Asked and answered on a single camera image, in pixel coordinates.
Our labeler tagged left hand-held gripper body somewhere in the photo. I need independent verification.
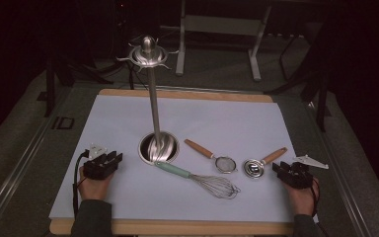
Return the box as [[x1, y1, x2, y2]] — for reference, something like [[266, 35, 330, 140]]
[[83, 143, 115, 181]]

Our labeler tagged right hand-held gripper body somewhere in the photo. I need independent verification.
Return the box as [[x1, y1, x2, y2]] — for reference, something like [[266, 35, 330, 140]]
[[281, 154, 330, 190]]

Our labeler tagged person's right hand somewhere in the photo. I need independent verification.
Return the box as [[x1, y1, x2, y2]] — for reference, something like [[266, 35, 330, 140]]
[[284, 177, 321, 217]]

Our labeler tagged person's left hand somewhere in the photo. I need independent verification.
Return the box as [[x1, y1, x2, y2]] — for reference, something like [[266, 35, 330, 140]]
[[78, 166, 114, 201]]

